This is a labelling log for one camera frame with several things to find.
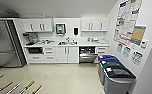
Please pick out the stainless steel dishwasher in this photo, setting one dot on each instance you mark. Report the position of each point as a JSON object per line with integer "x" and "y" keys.
{"x": 87, "y": 55}

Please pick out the steel kitchen sink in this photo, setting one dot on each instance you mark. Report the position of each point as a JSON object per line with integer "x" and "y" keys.
{"x": 66, "y": 43}

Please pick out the white two-door base cabinet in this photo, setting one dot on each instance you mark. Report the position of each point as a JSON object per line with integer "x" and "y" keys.
{"x": 67, "y": 54}

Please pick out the chrome faucet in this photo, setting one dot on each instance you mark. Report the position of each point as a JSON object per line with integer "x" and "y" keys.
{"x": 67, "y": 39}

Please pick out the black soap dispenser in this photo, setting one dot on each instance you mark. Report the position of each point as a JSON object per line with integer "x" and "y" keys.
{"x": 76, "y": 31}

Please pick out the white three-drawer stack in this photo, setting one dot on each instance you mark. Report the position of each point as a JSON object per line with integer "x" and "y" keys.
{"x": 49, "y": 54}
{"x": 102, "y": 50}

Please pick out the grey bin with blue lid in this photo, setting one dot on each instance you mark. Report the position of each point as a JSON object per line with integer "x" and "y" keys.
{"x": 108, "y": 58}

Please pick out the black built-in microwave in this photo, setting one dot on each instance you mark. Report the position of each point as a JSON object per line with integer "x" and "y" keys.
{"x": 35, "y": 50}

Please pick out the grey bin with green lid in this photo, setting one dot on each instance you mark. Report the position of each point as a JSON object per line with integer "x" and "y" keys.
{"x": 113, "y": 65}

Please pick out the small blue recycling sign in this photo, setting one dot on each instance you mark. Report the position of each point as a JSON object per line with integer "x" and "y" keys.
{"x": 119, "y": 48}

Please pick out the pale green bottle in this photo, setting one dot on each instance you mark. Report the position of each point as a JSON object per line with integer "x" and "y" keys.
{"x": 43, "y": 16}

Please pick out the grey bin with black lid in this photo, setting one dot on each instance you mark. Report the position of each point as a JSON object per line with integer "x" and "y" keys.
{"x": 120, "y": 83}

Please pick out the small grey recycling sign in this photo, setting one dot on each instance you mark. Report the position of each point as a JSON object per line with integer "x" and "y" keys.
{"x": 137, "y": 58}

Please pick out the stainless steel refrigerator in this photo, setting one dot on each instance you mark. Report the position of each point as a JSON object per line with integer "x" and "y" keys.
{"x": 7, "y": 43}

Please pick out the large printed wall poster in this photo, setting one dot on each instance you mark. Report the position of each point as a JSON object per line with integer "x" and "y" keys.
{"x": 127, "y": 20}

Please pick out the small white wall box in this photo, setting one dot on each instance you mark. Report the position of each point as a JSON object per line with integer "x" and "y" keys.
{"x": 144, "y": 43}

